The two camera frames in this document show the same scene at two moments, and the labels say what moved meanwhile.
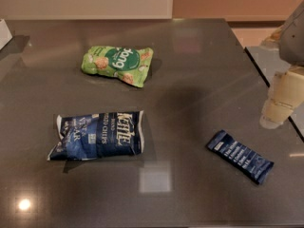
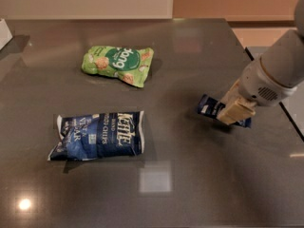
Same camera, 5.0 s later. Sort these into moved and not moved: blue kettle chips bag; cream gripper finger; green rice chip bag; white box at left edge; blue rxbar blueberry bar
Moved: cream gripper finger; blue rxbar blueberry bar
Not moved: blue kettle chips bag; white box at left edge; green rice chip bag
